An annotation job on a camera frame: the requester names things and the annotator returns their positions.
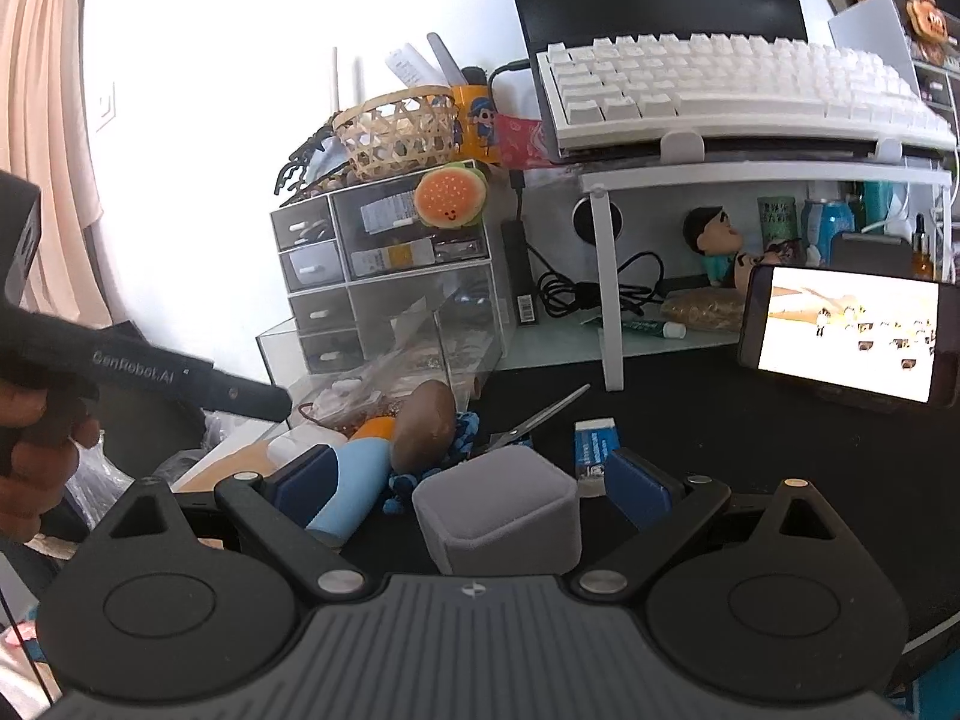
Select person's left hand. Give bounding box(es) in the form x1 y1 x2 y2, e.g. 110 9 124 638
0 381 104 545

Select teal bottle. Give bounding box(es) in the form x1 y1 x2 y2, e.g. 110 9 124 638
861 180 895 232

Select clear plastic bag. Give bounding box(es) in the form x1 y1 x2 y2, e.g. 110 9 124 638
298 349 430 437

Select grey nail file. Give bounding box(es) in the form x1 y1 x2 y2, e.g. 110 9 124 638
426 31 467 89

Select cartoon boy figurine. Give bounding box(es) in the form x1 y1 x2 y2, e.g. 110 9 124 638
682 205 766 287

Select clear acrylic drawer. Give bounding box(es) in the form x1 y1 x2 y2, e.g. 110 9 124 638
256 286 505 428

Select crumpled plastic bag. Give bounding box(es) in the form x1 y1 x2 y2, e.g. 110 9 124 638
66 441 197 527

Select white mechanical keyboard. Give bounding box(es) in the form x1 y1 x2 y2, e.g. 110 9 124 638
535 31 959 160

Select brown cardboard box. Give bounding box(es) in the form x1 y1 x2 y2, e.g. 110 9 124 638
178 418 302 497

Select red patterned pouch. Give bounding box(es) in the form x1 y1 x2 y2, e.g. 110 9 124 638
494 113 554 170

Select green and white tube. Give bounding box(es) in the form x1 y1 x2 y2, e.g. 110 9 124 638
595 315 688 339

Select peach curtain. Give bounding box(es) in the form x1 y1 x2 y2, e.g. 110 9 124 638
0 0 104 329

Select woven bamboo basket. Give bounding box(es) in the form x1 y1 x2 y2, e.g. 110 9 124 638
331 85 461 170

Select black cable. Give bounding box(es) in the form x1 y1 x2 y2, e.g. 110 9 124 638
487 58 685 320

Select blue and white eraser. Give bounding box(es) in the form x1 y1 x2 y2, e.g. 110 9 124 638
573 417 623 500

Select amber dropper bottle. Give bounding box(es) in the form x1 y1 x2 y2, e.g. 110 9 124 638
910 213 936 280

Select blue knitted cord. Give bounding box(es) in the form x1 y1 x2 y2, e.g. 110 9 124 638
384 411 482 517

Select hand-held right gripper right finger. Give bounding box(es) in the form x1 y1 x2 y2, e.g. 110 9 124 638
564 448 838 602

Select yellow cartoon pen cup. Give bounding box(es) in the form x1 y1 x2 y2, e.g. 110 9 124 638
449 83 501 160

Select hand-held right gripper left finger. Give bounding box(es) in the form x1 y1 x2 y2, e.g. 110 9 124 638
111 444 368 604

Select brown snack bag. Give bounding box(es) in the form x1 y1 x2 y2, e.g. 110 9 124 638
659 287 749 333

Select clear acrylic drawer organizer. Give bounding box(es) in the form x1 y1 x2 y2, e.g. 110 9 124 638
269 159 509 377

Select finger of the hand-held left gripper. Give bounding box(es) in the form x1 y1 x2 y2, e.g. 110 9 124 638
202 365 293 423

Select black smartphone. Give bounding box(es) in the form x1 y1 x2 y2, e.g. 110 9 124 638
736 261 955 415

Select grey velvet ring box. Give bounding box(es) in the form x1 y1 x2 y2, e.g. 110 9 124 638
412 448 583 576

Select burger plush toy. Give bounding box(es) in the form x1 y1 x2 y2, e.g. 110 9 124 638
413 164 489 230

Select silver scissors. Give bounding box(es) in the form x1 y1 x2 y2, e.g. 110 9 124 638
468 383 593 460

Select green can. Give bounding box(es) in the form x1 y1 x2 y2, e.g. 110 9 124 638
756 196 798 254

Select blue and orange soft toy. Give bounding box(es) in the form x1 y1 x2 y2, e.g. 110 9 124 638
306 418 400 545

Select black hair claw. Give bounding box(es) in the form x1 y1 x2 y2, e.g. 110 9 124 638
273 122 340 202

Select blue can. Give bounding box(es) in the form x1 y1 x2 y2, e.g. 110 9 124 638
802 198 857 265

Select white monitor stand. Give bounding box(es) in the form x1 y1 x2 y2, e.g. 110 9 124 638
576 130 960 392

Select silver laptop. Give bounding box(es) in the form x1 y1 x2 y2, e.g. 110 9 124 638
827 0 925 103

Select brown egg-shaped toy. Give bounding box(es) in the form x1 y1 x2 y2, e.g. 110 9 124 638
393 379 458 474

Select white paper packet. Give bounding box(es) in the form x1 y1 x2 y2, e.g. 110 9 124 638
387 40 445 89

